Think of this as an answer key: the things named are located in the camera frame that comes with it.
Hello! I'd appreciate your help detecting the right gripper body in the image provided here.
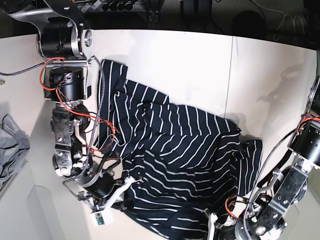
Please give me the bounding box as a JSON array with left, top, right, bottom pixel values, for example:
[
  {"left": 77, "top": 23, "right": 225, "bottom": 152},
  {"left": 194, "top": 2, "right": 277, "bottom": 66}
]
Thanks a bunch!
[{"left": 77, "top": 172, "right": 125, "bottom": 205}]

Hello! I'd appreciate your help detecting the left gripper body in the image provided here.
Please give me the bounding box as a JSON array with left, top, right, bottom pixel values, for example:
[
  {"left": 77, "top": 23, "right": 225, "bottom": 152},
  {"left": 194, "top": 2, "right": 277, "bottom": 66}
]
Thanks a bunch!
[{"left": 214, "top": 221, "right": 248, "bottom": 240}]

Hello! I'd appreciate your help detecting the navy white striped t-shirt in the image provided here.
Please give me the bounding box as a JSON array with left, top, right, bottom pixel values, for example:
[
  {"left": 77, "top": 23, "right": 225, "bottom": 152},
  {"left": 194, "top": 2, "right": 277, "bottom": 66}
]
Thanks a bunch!
[{"left": 94, "top": 59, "right": 264, "bottom": 240}]

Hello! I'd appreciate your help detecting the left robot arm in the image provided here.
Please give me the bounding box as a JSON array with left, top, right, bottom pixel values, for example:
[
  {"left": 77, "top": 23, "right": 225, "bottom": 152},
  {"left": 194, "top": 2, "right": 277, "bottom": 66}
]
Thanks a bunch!
[{"left": 208, "top": 76, "right": 320, "bottom": 240}]

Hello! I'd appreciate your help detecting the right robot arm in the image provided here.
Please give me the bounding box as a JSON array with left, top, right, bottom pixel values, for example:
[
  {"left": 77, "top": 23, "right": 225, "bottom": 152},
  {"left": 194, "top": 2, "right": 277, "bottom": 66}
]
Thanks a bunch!
[{"left": 0, "top": 0, "right": 125, "bottom": 214}]

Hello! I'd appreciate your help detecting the grey folded cloth pile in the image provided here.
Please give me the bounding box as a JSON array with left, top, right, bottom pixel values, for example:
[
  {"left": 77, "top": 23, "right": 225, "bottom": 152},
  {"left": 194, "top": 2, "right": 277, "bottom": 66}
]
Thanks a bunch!
[{"left": 0, "top": 114, "right": 30, "bottom": 187}]

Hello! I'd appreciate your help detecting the black round chair base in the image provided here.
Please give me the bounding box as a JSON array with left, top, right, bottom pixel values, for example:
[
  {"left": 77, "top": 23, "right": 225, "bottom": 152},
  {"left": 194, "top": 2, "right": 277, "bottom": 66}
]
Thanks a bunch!
[{"left": 231, "top": 10, "right": 267, "bottom": 39}]

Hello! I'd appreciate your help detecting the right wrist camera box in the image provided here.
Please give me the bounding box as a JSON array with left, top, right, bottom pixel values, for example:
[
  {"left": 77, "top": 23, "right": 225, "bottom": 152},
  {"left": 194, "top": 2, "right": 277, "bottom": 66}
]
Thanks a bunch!
[{"left": 90, "top": 176, "right": 140, "bottom": 227}]

